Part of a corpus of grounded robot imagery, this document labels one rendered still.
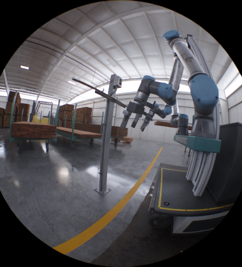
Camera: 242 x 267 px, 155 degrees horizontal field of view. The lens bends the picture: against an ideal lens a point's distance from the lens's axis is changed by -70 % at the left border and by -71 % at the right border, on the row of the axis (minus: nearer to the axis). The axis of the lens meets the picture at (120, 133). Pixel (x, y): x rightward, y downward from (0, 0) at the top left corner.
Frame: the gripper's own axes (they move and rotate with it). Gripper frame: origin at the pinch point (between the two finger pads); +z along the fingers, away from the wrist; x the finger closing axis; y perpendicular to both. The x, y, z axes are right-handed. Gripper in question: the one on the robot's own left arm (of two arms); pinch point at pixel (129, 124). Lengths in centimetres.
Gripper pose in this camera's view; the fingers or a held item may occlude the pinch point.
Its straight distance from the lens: 54.3
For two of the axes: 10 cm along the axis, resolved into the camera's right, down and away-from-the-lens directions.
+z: -3.7, 8.6, 3.5
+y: -7.5, -5.0, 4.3
